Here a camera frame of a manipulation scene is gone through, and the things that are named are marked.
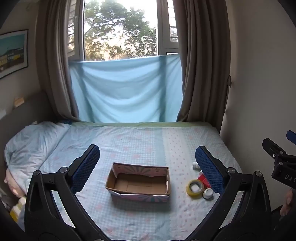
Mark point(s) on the yellow bottles beside bed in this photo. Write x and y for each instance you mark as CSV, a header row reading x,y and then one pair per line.
x,y
17,208

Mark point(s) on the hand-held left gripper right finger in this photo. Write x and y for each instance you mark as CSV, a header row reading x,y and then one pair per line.
x,y
209,169

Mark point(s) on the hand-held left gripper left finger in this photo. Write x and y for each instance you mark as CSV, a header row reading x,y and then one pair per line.
x,y
86,166

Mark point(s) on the light blue pillow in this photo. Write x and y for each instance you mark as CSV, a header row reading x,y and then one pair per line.
x,y
32,148

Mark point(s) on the yellow tape roll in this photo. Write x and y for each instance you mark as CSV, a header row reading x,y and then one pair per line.
x,y
195,188

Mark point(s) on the small red carton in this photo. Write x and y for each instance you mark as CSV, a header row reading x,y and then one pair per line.
x,y
204,180

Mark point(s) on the framed wall picture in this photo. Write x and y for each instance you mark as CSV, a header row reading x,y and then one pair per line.
x,y
12,53

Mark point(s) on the person's right hand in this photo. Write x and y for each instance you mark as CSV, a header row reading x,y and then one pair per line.
x,y
286,201

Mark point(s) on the small white jar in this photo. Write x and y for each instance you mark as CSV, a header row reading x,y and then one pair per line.
x,y
208,193

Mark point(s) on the beige padded wall panel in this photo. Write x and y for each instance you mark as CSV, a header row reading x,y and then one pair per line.
x,y
259,104

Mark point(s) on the white bottle with blue label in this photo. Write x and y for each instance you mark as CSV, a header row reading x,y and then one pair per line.
x,y
196,166

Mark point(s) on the brown curtain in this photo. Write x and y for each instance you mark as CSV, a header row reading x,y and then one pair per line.
x,y
57,58
203,58

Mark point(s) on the window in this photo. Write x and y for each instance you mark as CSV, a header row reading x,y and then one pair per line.
x,y
120,27

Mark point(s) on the cardboard box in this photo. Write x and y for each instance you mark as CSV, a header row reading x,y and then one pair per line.
x,y
138,180

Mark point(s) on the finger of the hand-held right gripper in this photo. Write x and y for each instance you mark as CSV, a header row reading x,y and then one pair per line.
x,y
274,148
291,135

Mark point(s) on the light blue hanging cloth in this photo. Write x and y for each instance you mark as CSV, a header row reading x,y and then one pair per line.
x,y
124,90

